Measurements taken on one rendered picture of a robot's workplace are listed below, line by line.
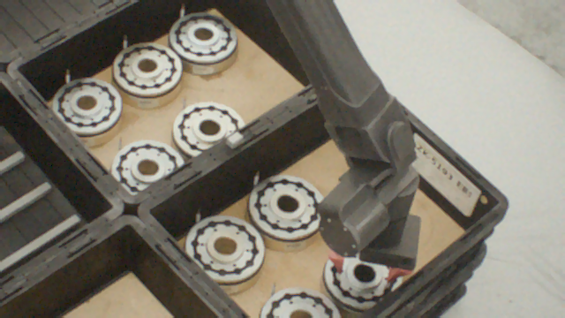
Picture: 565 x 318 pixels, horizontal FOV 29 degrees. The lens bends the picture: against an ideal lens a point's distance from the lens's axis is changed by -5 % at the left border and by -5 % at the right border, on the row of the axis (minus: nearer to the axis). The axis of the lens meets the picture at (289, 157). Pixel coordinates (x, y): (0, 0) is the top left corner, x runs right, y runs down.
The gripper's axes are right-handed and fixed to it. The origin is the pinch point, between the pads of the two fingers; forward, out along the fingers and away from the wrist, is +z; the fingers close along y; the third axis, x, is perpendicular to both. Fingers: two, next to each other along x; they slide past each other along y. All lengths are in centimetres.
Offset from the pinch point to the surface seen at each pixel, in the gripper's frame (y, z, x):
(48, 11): -54, 3, 39
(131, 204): -30.2, -6.1, -1.2
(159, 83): -32.3, 0.2, 25.1
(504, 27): 39, 86, 148
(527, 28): 46, 86, 149
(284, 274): -10.0, 4.0, -0.1
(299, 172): -10.5, 3.7, 16.8
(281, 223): -11.7, 0.7, 5.4
